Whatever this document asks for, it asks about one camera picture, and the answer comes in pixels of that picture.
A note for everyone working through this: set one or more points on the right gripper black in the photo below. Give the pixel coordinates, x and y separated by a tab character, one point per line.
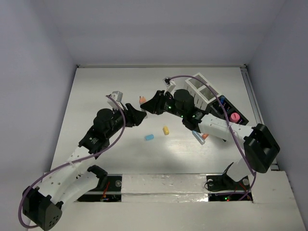
154	105

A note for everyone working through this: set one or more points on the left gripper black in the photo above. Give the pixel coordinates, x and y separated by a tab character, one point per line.
128	115

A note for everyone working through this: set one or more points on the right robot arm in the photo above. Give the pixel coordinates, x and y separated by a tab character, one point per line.
257	145

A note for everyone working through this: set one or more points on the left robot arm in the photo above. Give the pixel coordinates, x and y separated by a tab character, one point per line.
43	202

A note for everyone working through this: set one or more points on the light blue marker cap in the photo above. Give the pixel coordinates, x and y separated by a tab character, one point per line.
149	137

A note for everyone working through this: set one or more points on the yellow marker cap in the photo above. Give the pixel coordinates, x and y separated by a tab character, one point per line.
165	130

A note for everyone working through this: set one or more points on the white slotted organizer box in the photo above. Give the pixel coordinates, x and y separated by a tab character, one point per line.
202	91

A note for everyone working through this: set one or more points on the light blue marker pen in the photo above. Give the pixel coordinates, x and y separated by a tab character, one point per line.
198	137

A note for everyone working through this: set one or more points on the coral orange marker cap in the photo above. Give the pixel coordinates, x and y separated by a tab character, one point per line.
204	136

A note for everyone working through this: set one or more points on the black slotted organizer box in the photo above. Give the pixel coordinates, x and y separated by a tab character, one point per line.
215	109

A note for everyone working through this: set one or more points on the pink round cap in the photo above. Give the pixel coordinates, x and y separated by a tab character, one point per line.
235	117

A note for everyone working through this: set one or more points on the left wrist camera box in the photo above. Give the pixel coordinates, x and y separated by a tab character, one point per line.
114	100

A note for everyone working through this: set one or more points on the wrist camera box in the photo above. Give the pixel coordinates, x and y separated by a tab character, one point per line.
170	85
114	100

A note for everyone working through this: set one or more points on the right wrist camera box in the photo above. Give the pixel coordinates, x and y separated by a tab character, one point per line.
170	85

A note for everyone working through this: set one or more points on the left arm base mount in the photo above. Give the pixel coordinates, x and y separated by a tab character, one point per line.
110	192

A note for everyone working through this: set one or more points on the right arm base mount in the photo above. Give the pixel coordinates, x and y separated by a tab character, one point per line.
222	188

